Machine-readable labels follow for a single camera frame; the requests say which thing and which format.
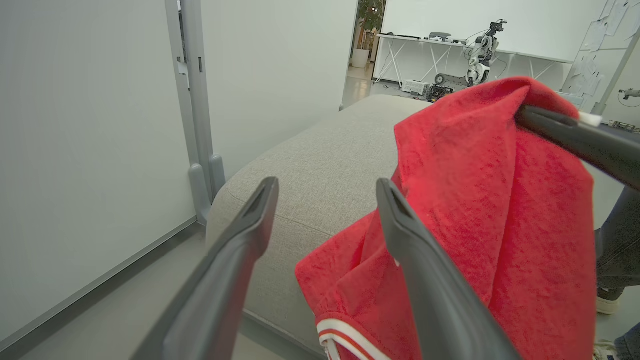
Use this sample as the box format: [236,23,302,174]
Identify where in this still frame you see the grey partition frame post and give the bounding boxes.
[165,0,227,224]

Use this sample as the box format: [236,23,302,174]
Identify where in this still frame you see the person's leg in grey jeans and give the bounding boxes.
[594,186,640,302]
[614,323,640,360]

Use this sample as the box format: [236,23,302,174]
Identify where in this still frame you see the white box under table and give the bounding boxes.
[401,79,432,96]

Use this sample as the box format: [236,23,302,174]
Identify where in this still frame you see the black device on floor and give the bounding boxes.
[426,84,455,103]

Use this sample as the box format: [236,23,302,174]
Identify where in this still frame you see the dark grey pointed left gripper right finger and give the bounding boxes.
[516,106,640,191]

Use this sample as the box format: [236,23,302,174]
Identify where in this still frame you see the white long table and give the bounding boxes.
[374,33,574,87]

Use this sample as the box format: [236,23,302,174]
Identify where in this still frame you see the red garment with striped hem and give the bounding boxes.
[295,76,598,360]

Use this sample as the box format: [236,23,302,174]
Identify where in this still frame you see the green potted plant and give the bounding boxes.
[356,0,387,51]

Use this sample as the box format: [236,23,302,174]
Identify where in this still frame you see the board with pinned papers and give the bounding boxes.
[559,0,640,114]

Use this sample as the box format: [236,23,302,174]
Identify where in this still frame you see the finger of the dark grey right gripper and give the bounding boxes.
[376,178,521,360]

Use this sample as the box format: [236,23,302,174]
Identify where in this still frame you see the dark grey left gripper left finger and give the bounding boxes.
[131,176,279,360]

